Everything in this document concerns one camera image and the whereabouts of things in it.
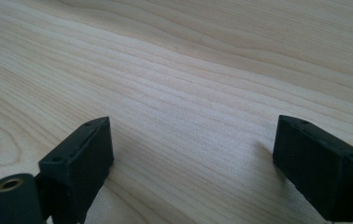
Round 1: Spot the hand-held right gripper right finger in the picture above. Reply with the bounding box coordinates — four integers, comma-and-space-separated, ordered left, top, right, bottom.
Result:
272, 114, 353, 223

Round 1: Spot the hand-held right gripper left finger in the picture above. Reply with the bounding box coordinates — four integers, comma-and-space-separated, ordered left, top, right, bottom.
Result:
37, 116, 116, 224

